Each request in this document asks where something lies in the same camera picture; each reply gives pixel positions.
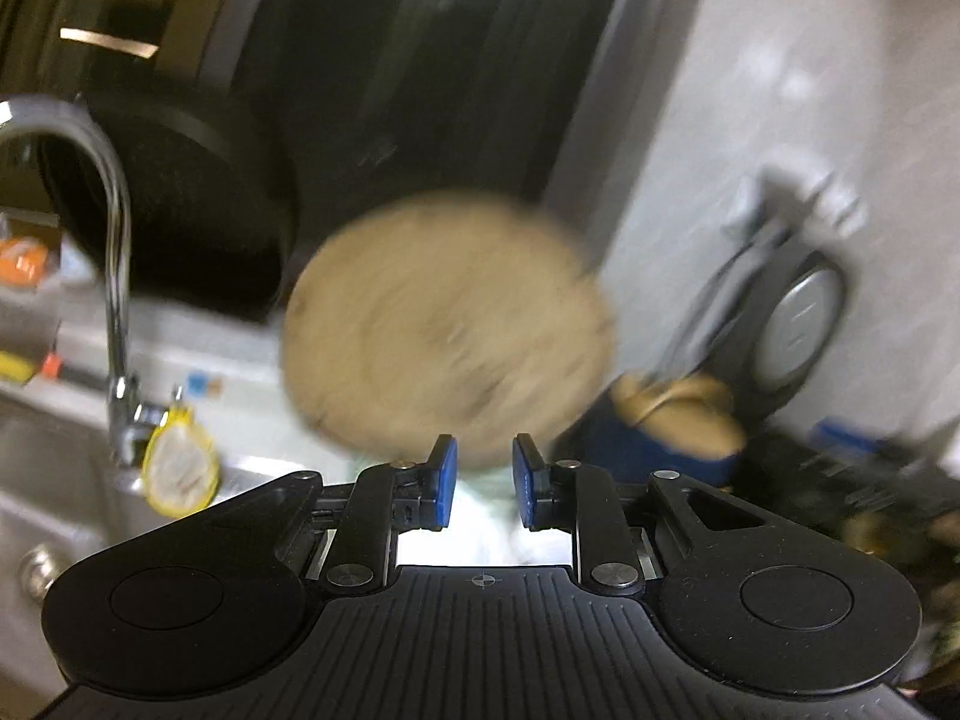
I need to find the stainless steel sink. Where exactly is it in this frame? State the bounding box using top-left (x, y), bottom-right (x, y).
top-left (0, 388), bottom-right (249, 699)

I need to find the yellow rimmed mesh strainer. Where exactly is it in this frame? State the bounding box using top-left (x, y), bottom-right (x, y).
top-left (140, 405), bottom-right (220, 518)

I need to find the orange package on sill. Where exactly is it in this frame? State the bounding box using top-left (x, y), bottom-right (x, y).
top-left (0, 238), bottom-right (50, 289)

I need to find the black silver appliance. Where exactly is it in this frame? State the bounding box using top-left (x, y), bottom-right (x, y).
top-left (697, 234), bottom-right (851, 427)

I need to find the dark blue rice cooker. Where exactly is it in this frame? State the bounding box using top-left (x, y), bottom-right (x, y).
top-left (550, 374), bottom-right (747, 488)

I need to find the black colander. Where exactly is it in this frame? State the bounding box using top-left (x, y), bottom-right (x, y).
top-left (80, 89), bottom-right (298, 320)

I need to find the round wooden cutting board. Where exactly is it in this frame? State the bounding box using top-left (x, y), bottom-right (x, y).
top-left (280, 192), bottom-right (617, 468)

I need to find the chrome kitchen faucet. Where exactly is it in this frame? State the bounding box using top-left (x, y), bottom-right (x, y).
top-left (2, 94), bottom-right (167, 466)

